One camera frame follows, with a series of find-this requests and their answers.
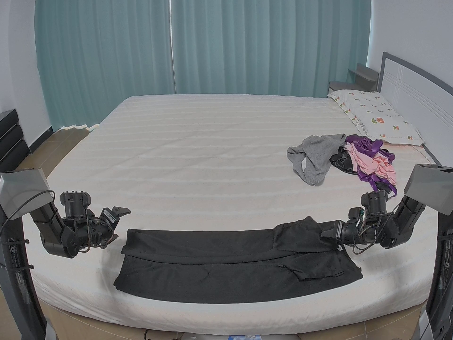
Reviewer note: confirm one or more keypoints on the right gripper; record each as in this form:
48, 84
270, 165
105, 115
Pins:
346, 232

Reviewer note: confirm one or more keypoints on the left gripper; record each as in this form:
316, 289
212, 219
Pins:
106, 225

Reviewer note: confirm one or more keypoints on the black T-shirt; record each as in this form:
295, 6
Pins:
212, 271

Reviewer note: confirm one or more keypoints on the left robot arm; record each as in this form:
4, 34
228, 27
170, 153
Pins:
53, 228

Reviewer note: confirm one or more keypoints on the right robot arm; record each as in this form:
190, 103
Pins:
407, 221

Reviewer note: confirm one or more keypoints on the pile of clothes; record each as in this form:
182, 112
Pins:
371, 161

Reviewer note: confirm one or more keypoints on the grey garment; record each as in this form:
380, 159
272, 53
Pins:
315, 154

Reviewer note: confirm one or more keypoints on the bed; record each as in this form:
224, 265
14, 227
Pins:
194, 147

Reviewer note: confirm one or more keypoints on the white printed pillow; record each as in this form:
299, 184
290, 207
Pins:
378, 117

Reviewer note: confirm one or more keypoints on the black chest of drawers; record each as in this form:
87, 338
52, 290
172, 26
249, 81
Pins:
10, 140

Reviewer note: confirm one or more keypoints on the grey bedside table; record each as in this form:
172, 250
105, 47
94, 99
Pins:
357, 78

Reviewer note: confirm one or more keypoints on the blue-green curtain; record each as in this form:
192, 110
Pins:
269, 37
106, 48

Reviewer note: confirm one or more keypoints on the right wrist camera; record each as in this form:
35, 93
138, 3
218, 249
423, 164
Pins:
355, 214

